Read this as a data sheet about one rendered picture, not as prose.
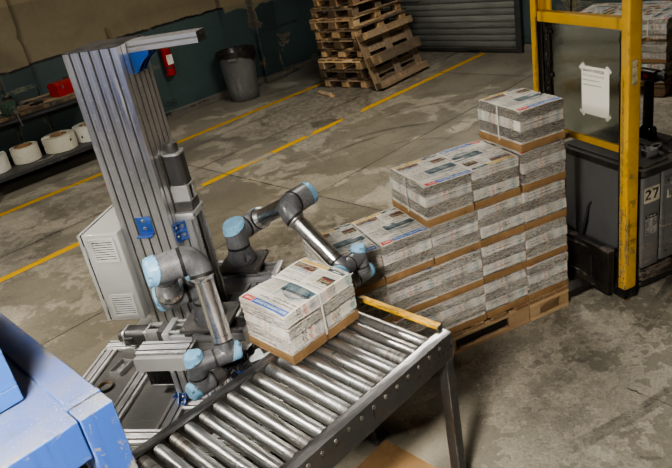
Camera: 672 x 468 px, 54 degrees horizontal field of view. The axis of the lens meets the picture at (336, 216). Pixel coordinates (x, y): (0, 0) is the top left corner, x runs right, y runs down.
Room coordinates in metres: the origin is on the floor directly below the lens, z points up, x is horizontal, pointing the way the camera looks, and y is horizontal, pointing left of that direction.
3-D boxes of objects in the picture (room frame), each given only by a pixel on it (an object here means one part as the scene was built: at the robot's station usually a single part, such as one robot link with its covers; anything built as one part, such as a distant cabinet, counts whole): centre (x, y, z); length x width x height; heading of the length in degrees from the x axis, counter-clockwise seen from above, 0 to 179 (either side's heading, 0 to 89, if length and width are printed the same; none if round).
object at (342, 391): (2.04, 0.18, 0.77); 0.47 x 0.05 x 0.05; 41
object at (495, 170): (3.32, -0.80, 0.95); 0.38 x 0.29 x 0.23; 18
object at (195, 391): (2.10, 0.63, 0.81); 0.11 x 0.08 x 0.09; 131
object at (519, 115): (3.42, -1.09, 0.65); 0.39 x 0.30 x 1.29; 19
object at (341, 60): (10.02, -0.90, 0.65); 1.33 x 0.94 x 1.30; 135
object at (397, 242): (3.18, -0.40, 0.42); 1.17 x 0.39 x 0.83; 109
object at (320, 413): (1.95, 0.27, 0.77); 0.47 x 0.05 x 0.05; 41
